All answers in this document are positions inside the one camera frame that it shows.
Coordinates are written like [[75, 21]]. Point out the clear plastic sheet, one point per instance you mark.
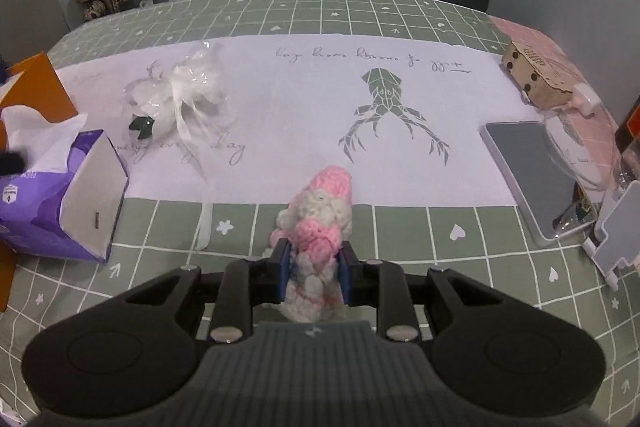
[[580, 147]]

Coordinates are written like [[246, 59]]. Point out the green checked tablecloth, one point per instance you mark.
[[350, 12]]

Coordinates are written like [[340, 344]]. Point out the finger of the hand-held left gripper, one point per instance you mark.
[[10, 162]]

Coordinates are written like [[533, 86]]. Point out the grey tablet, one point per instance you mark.
[[525, 167]]

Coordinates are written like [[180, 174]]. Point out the white phone stand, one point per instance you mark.
[[617, 237]]

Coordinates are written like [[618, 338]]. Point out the small wooden box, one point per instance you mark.
[[537, 74]]

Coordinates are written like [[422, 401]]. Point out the purple tissue pack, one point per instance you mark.
[[45, 207]]

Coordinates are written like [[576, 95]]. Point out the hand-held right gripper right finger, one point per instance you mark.
[[347, 274]]

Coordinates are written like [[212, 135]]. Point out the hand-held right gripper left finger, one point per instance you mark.
[[285, 272]]

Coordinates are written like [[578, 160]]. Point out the white charger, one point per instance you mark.
[[586, 99]]

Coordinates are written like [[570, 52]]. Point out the clear plastic wrap with ribbon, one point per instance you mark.
[[195, 82]]

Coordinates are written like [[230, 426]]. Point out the dark green tag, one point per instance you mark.
[[142, 128]]

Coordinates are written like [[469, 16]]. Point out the orange cardboard shoe box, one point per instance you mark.
[[45, 82]]

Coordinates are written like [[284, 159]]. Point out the pink and white knitted toy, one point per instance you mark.
[[325, 192]]

